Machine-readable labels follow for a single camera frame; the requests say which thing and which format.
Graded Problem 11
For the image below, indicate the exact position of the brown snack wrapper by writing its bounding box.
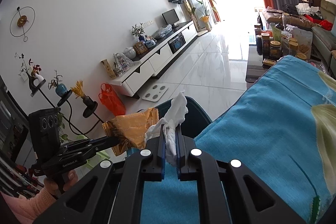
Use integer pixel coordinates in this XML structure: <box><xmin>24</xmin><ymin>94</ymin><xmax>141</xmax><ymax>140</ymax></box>
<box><xmin>102</xmin><ymin>107</ymin><xmax>159</xmax><ymax>156</ymax></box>

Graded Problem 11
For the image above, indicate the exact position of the white tissue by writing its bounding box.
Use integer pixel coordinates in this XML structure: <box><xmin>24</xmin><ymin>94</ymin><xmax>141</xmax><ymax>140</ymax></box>
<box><xmin>144</xmin><ymin>91</ymin><xmax>189</xmax><ymax>166</ymax></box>

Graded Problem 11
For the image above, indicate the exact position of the teal trash bin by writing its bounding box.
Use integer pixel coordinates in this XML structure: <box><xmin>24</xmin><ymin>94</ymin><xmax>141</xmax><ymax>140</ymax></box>
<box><xmin>157</xmin><ymin>96</ymin><xmax>213</xmax><ymax>139</ymax></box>

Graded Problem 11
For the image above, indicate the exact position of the person left hand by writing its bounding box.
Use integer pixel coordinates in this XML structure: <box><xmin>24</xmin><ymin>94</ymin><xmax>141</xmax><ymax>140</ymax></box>
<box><xmin>44</xmin><ymin>170</ymin><xmax>78</xmax><ymax>199</ymax></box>

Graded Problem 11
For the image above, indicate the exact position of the green plastic stool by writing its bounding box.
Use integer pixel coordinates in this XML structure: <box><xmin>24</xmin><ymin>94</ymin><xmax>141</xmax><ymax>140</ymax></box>
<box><xmin>83</xmin><ymin>150</ymin><xmax>110</xmax><ymax>170</ymax></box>

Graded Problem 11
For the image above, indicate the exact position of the black plant stand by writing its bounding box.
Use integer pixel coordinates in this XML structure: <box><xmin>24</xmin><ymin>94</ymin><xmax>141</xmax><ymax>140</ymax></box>
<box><xmin>14</xmin><ymin>52</ymin><xmax>104</xmax><ymax>135</ymax></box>

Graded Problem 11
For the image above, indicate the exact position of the orange plastic bag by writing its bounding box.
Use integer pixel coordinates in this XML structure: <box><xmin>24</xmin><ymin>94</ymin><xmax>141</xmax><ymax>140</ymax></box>
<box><xmin>98</xmin><ymin>83</ymin><xmax>126</xmax><ymax>116</ymax></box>

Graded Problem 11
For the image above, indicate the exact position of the blue floral tablecloth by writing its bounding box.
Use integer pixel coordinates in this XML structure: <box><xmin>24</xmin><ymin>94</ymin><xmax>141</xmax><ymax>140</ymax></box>
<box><xmin>195</xmin><ymin>57</ymin><xmax>335</xmax><ymax>223</ymax></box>

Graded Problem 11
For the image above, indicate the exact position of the white tv cabinet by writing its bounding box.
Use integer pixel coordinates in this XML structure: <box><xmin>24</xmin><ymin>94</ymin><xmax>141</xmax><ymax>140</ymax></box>
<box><xmin>110</xmin><ymin>21</ymin><xmax>198</xmax><ymax>97</ymax></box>

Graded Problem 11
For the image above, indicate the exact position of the white bathroom scale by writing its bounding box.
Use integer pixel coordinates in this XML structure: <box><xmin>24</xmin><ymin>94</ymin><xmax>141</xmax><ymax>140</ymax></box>
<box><xmin>142</xmin><ymin>84</ymin><xmax>169</xmax><ymax>102</ymax></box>

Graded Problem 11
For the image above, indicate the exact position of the dark glass coffee table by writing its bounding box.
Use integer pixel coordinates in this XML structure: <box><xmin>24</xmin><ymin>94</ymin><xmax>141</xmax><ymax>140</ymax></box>
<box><xmin>245</xmin><ymin>29</ymin><xmax>329</xmax><ymax>83</ymax></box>

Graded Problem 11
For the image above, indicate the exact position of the small black monitor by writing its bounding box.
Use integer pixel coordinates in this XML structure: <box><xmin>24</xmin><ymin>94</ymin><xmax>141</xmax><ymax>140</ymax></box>
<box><xmin>162</xmin><ymin>9</ymin><xmax>179</xmax><ymax>28</ymax></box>

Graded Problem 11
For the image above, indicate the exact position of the potted tall leaf plant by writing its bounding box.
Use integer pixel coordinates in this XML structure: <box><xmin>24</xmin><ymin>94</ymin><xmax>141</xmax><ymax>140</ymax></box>
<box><xmin>192</xmin><ymin>0</ymin><xmax>212</xmax><ymax>32</ymax></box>

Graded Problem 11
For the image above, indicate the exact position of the green sectional sofa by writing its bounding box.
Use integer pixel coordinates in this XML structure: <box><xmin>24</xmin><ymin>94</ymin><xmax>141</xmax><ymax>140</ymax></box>
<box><xmin>311</xmin><ymin>0</ymin><xmax>335</xmax><ymax>69</ymax></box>

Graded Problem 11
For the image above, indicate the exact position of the round wall clock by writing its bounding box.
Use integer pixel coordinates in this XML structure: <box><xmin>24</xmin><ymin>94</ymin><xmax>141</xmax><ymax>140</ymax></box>
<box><xmin>9</xmin><ymin>6</ymin><xmax>36</xmax><ymax>42</ymax></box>

